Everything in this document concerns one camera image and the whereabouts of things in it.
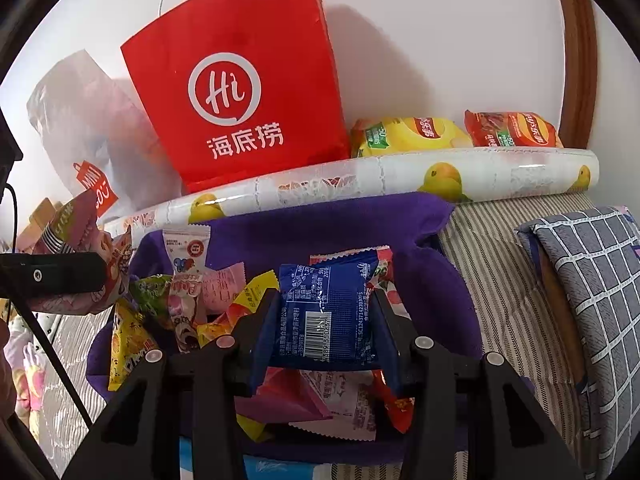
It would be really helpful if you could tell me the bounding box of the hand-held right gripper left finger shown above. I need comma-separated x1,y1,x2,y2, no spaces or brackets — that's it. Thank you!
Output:
62,290,282,480

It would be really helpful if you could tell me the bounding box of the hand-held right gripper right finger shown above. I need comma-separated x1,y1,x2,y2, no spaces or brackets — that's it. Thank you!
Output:
369,290,569,480

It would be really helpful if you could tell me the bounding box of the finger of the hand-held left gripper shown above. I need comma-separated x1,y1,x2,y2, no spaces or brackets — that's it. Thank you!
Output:
0,252,108,312

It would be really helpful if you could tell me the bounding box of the pink patterned snack packet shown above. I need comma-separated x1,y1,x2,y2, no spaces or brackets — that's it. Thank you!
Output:
31,187,135,317

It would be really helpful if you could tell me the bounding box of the small red snack packet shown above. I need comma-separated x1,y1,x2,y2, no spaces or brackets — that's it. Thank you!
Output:
372,370,417,435

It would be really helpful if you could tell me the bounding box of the light pink peach snack packet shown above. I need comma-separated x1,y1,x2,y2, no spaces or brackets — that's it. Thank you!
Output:
290,370,381,443

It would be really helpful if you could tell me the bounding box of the large pink yellow snack packet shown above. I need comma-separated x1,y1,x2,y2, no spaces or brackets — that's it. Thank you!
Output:
197,269,335,445

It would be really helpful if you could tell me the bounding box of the small pink snack packet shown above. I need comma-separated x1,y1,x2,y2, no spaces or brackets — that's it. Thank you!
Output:
200,261,247,313

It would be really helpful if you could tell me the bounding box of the small blue snack packet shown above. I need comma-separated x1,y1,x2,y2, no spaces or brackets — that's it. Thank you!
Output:
270,249,382,372

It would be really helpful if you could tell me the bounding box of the slim pink white snack packet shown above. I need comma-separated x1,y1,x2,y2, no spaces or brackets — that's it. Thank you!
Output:
161,226,212,356

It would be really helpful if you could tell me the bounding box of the green snack packet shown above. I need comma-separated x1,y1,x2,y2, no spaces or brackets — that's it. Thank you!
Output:
129,274,176,328

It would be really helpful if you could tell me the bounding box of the yellow triangular snack packet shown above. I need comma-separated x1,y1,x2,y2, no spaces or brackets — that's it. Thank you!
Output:
107,300,161,393

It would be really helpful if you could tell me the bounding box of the wooden headboard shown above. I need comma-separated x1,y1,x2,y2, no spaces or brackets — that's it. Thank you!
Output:
17,197,63,256

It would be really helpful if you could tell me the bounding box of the white plastic shopping bag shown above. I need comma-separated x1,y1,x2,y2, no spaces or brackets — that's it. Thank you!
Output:
26,49,186,221

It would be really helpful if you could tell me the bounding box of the pink plush toy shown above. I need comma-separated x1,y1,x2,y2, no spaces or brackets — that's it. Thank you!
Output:
5,325,46,436

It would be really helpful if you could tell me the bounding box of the purple towel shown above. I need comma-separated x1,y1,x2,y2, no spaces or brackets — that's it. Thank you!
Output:
85,192,483,466

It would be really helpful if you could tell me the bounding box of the blue tissue box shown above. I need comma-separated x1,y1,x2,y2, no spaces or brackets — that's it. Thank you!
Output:
177,437,333,480

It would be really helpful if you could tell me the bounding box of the wooden bar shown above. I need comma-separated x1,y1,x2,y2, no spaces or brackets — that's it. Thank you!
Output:
537,255,588,391

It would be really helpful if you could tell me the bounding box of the duck-print rolled mat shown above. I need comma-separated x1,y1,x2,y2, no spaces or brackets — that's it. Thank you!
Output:
97,147,601,238

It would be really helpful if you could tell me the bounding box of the grey checked cloth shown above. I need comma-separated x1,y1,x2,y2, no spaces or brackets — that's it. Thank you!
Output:
514,205,640,480

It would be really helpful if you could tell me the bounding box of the yellow chip bag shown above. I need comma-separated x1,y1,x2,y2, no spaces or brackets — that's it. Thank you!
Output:
349,116,473,159

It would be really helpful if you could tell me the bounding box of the red paper bag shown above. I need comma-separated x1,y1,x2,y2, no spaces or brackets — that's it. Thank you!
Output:
120,0,351,195

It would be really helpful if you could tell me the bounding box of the red chip bag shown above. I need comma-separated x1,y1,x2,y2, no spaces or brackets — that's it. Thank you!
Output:
464,109,564,149

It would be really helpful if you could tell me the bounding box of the brown wooden door frame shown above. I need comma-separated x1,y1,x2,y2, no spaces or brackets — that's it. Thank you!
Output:
549,0,599,148

